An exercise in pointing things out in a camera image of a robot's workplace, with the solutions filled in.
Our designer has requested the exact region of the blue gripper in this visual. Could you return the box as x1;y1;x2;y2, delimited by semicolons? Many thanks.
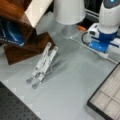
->
87;23;120;54

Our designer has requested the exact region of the grey jewelry box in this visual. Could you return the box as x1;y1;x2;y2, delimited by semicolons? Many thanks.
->
87;62;120;120

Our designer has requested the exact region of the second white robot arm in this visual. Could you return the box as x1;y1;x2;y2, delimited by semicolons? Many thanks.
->
54;0;86;38

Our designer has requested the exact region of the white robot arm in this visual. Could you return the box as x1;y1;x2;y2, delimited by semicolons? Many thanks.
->
87;0;120;53

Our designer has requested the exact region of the orange tool in tray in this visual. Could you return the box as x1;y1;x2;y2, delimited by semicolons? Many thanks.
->
78;25;86;31

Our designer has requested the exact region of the wooden shelf block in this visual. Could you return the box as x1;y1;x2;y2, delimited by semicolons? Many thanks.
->
0;0;55;65

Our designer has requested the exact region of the white cable with adapter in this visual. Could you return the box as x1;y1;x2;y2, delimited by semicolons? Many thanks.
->
81;30;118;64

